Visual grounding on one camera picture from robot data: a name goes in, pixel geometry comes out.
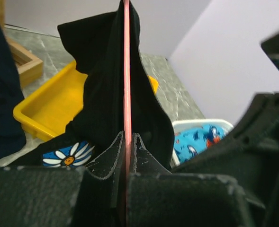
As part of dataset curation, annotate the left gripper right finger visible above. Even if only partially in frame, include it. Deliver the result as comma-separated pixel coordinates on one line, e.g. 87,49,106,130
129,133,171,175

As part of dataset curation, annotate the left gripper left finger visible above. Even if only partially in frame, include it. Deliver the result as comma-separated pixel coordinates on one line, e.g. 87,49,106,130
88,131,125,208

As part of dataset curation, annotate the black t shirt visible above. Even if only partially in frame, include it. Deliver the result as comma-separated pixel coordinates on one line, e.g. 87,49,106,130
13,3,174,168

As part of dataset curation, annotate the pink wire hanger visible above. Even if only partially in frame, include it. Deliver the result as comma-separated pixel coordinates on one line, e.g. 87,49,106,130
124,0,132,227

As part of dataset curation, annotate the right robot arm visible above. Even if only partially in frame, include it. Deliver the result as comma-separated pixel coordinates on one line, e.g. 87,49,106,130
173,93,279,227

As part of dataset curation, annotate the navy blue shirt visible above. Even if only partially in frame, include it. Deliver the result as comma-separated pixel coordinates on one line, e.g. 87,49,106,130
0,27,26,159

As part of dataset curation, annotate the blue shark print cloth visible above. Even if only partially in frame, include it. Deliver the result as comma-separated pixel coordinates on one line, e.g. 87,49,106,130
173,124,225,163

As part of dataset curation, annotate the white laundry basket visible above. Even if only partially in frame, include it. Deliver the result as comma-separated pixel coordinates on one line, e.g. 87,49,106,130
170,119,233,167

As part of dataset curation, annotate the yellow plastic tray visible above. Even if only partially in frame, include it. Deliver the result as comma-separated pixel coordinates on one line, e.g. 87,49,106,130
12,60,159,142

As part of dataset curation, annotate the wooden clothes rack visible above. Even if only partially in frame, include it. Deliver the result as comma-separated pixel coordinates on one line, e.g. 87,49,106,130
0,0,43,88

